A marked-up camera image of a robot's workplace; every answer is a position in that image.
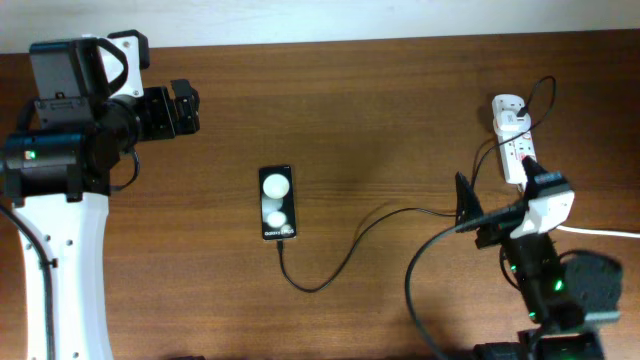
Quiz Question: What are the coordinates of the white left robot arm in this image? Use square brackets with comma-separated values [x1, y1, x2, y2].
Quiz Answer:
[1, 30, 200, 359]

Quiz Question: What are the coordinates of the black USB charging cable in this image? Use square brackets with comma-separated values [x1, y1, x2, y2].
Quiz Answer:
[276, 75, 557, 294]

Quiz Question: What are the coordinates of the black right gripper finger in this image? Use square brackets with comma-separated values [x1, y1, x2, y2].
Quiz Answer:
[455, 172, 484, 225]
[522, 156, 563, 200]

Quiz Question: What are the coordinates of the white USB charger plug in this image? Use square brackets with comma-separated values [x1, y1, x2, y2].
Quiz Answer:
[493, 108, 531, 137]

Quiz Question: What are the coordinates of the white power strip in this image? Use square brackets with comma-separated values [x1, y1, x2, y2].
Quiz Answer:
[491, 94, 536, 191]

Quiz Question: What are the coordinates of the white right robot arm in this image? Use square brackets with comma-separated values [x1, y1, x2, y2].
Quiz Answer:
[455, 157, 623, 360]

